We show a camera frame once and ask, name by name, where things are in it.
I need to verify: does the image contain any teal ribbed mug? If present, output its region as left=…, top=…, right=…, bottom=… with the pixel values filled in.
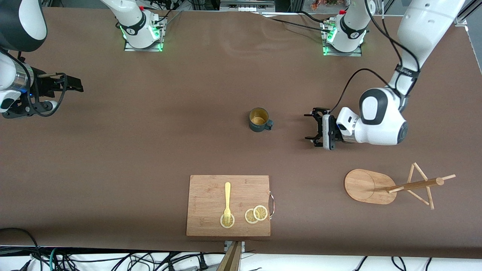
left=249, top=108, right=274, bottom=132

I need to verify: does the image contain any wooden mug rack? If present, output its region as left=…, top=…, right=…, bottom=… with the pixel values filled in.
left=344, top=162, right=456, bottom=210

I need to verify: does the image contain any large table cover sheet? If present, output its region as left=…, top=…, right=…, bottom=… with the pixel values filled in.
left=0, top=7, right=482, bottom=260

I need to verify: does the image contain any yellow plastic fork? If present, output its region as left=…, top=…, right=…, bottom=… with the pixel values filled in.
left=224, top=182, right=232, bottom=224

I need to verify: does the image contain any wooden cutting board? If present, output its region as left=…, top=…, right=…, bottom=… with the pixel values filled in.
left=186, top=175, right=275, bottom=237

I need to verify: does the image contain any grey power strip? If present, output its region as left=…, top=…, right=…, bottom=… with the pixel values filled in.
left=220, top=0, right=276, bottom=12

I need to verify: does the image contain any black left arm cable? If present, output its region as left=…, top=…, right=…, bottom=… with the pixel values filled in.
left=331, top=0, right=421, bottom=113

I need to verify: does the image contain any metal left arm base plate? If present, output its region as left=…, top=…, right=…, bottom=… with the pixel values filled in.
left=320, top=21, right=363, bottom=57

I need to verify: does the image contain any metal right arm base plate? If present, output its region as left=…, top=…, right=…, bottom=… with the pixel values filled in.
left=124, top=17, right=167, bottom=52

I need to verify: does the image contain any long black table cable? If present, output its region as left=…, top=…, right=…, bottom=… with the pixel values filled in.
left=260, top=13, right=332, bottom=32

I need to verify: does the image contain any short black table cable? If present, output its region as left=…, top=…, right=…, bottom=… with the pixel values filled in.
left=299, top=11, right=329, bottom=24

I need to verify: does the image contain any thick black looped cable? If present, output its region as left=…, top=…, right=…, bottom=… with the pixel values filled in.
left=0, top=227, right=43, bottom=271

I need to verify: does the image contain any silver metal bracket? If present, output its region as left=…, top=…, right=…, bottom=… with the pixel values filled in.
left=224, top=241, right=246, bottom=253

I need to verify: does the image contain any teal cable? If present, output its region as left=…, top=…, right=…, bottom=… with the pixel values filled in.
left=48, top=247, right=61, bottom=271

